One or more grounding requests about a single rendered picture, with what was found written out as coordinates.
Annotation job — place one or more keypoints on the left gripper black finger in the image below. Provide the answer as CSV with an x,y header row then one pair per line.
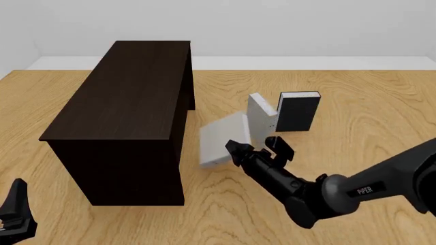
x,y
18,201

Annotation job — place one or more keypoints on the black book with white pages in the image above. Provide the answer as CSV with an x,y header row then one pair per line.
x,y
295,114

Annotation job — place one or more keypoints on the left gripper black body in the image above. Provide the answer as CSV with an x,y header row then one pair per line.
x,y
18,229

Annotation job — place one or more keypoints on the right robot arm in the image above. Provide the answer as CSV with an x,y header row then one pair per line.
x,y
357,189

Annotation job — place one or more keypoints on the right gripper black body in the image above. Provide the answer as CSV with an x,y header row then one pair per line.
x,y
264,154

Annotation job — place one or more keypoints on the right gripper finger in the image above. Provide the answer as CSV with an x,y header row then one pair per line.
x,y
240,151
282,148

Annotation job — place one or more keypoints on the dark wooden cabinet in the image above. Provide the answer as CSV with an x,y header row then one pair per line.
x,y
122,114

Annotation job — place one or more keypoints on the white book with speckled cover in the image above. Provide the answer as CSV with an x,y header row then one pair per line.
x,y
259,117

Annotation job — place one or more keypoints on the white book with plain cover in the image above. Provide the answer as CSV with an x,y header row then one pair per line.
x,y
221,137

